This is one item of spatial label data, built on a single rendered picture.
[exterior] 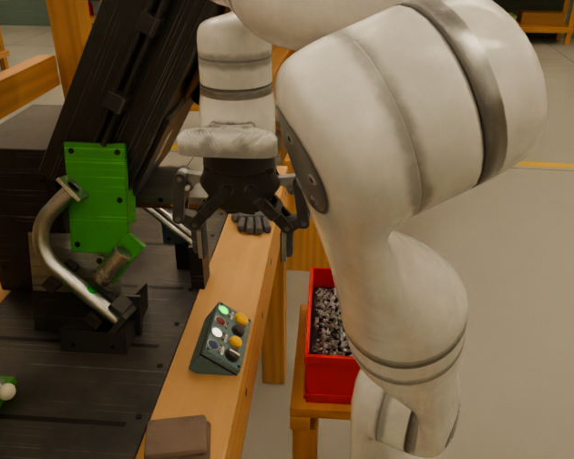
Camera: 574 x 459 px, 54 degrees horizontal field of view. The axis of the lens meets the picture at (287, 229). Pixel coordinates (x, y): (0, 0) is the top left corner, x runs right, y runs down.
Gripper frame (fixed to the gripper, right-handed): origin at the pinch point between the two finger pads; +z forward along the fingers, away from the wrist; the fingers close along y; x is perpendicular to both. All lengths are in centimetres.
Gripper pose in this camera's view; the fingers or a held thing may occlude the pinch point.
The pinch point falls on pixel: (243, 252)
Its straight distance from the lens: 64.4
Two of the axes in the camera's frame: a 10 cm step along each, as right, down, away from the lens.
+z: 0.0, 8.8, 4.8
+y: -10.0, -0.4, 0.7
